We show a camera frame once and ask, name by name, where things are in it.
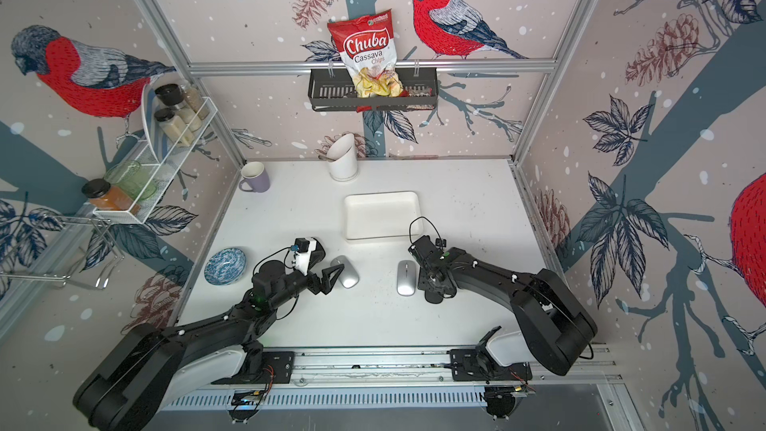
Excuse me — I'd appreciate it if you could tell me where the chrome wire rack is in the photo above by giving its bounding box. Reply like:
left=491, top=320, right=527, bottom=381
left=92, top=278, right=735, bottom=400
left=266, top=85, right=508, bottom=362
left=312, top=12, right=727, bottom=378
left=1, top=209, right=125, bottom=293

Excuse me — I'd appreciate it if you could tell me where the white plate on shelf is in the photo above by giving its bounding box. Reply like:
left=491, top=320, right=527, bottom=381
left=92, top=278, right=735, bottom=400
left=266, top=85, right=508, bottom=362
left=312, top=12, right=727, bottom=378
left=141, top=82, right=157, bottom=159

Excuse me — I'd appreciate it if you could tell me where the white storage tray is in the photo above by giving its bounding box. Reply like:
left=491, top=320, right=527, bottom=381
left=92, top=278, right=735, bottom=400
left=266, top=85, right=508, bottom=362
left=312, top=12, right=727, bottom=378
left=342, top=191, right=424, bottom=243

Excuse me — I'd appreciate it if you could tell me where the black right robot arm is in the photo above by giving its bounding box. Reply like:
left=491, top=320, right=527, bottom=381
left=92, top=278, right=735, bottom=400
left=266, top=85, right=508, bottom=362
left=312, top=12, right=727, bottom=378
left=408, top=235, right=598, bottom=376

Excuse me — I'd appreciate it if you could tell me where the blue patterned bowl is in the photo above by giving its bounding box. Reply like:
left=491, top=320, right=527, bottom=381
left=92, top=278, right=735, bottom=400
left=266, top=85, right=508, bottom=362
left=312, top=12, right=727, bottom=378
left=203, top=247, right=247, bottom=287

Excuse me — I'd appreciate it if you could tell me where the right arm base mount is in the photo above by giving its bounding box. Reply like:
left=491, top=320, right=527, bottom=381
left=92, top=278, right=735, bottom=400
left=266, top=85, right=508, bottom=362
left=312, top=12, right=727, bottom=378
left=448, top=348, right=533, bottom=382

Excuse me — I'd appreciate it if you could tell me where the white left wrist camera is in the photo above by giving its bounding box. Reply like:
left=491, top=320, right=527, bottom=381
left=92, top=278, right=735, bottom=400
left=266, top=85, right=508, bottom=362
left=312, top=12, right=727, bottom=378
left=291, top=237, right=316, bottom=275

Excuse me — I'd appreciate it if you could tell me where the white wire wall shelf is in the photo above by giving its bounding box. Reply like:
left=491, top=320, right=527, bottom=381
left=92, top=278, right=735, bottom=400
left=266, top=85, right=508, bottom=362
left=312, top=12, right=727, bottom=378
left=94, top=96, right=219, bottom=225

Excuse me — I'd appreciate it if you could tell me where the black lid spice jar back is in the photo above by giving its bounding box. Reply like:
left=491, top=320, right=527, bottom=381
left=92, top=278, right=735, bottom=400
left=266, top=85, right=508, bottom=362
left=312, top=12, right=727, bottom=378
left=155, top=84, right=203, bottom=132

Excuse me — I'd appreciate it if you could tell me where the red Chuba chips bag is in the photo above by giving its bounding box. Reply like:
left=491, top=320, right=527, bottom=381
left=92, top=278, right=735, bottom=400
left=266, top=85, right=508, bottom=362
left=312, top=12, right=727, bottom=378
left=328, top=10, right=404, bottom=99

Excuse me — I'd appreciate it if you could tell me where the silver mouse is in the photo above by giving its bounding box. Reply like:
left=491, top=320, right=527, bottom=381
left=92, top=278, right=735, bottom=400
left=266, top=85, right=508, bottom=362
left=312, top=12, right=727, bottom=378
left=330, top=255, right=359, bottom=289
left=396, top=261, right=418, bottom=297

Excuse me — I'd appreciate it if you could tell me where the white slanted utensil holder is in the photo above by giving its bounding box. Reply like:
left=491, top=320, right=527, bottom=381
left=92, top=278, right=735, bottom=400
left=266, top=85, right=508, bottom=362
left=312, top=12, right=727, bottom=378
left=325, top=133, right=358, bottom=182

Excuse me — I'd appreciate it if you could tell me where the orange sauce jar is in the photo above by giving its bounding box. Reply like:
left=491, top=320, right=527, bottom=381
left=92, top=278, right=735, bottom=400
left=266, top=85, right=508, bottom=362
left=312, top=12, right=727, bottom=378
left=81, top=179, right=140, bottom=215

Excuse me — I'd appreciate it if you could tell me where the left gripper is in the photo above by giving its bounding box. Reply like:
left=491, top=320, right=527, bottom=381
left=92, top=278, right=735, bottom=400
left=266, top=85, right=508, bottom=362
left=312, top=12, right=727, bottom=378
left=269, top=263, right=344, bottom=312

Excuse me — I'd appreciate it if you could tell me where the black wall basket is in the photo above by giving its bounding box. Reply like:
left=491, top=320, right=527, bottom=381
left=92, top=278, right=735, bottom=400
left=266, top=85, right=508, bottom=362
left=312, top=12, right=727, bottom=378
left=308, top=68, right=439, bottom=112

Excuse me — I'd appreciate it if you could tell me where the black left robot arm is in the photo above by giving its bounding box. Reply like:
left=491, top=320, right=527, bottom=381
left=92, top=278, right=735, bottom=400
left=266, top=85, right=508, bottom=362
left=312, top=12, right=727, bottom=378
left=73, top=239, right=345, bottom=430

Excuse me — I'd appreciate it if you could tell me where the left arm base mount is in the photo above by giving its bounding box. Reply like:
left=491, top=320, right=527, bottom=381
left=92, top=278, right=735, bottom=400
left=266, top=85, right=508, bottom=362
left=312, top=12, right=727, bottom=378
left=213, top=351, right=295, bottom=385

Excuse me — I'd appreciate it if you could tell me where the black lid spice jar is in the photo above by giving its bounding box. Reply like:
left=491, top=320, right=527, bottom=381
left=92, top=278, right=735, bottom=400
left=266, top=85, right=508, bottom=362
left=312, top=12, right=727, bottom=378
left=154, top=108, right=193, bottom=148
left=155, top=84, right=203, bottom=132

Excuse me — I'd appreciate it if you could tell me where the black lid spice jar front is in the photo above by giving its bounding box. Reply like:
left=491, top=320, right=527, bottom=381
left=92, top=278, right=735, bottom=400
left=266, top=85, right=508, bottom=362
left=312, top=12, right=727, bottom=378
left=154, top=108, right=193, bottom=148

